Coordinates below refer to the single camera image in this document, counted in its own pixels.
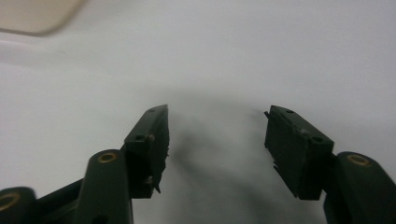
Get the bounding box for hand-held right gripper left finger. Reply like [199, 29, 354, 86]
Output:
[73, 104, 171, 224]

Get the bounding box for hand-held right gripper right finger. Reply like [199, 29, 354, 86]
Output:
[263, 105, 396, 224]

